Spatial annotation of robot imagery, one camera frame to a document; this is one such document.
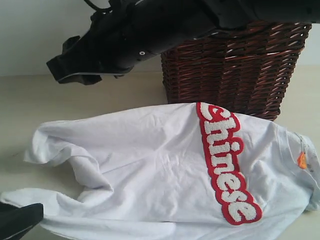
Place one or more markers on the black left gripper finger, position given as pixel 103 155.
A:
pixel 15 222

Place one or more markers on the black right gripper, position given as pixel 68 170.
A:
pixel 130 33

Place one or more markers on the white t-shirt red lettering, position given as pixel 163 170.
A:
pixel 189 171

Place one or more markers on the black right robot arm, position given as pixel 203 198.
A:
pixel 232 15

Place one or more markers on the dark brown wicker basket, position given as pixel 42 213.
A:
pixel 246 72

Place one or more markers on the orange t-shirt tag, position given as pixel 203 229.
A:
pixel 301 161

